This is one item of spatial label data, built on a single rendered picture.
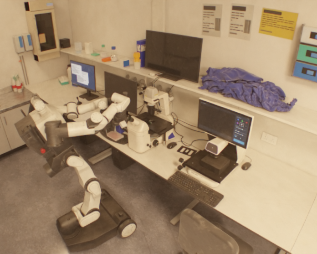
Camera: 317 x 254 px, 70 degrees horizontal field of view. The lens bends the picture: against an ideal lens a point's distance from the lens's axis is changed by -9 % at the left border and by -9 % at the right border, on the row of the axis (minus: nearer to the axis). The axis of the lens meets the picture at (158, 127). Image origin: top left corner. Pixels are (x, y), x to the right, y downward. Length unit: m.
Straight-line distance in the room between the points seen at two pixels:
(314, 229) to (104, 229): 1.73
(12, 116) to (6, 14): 1.48
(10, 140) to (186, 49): 2.77
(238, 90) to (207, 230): 1.14
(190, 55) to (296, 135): 1.18
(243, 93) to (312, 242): 1.18
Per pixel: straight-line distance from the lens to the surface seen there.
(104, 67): 3.69
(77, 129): 1.55
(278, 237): 1.78
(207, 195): 1.87
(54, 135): 1.56
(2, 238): 2.94
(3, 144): 3.94
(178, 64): 2.47
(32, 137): 1.72
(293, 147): 2.31
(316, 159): 2.31
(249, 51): 2.34
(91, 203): 2.33
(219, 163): 1.93
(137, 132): 2.14
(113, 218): 2.48
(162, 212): 2.74
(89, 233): 2.43
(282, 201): 2.02
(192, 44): 2.34
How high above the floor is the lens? 2.09
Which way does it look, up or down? 30 degrees down
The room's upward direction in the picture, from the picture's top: straight up
